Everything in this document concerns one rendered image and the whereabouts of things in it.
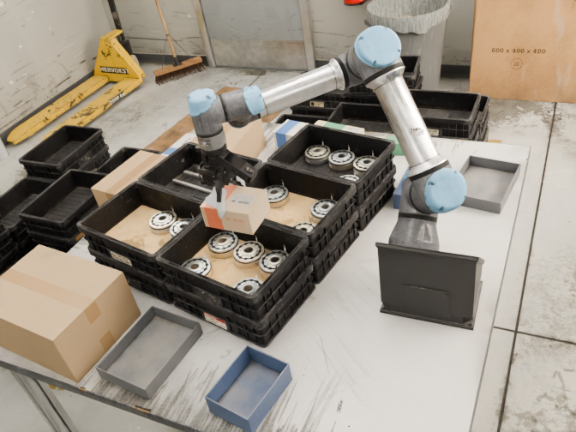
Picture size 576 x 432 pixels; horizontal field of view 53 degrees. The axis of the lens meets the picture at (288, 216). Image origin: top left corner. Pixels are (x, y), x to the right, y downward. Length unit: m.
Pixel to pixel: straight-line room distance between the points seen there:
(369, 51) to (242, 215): 0.56
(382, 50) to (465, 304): 0.75
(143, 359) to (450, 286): 0.95
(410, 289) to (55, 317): 1.05
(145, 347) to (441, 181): 1.04
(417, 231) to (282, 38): 3.60
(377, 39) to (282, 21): 3.48
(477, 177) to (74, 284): 1.54
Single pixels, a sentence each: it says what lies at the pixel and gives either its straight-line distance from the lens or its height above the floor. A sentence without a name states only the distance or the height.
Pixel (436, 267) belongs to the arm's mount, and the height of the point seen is 0.93.
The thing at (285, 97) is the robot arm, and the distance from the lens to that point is 1.67.
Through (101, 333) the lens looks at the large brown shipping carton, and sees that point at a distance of 1.93.
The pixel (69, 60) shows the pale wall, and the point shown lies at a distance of 5.76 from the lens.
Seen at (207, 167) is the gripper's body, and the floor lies 1.24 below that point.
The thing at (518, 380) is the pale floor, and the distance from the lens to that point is 2.60.
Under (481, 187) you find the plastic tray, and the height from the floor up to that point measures 0.70.
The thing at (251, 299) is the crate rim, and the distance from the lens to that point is 1.63.
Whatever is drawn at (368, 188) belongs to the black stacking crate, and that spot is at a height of 0.85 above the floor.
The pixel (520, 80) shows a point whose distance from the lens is 4.44.
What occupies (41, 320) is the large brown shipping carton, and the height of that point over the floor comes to 0.90.
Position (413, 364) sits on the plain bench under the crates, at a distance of 1.72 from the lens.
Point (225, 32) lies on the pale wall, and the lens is 5.36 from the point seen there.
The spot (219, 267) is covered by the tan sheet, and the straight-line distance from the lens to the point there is 1.91.
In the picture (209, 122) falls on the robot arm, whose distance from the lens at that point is 1.53.
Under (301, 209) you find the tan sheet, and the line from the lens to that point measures 2.07.
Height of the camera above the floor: 2.07
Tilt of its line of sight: 37 degrees down
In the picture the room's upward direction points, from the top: 11 degrees counter-clockwise
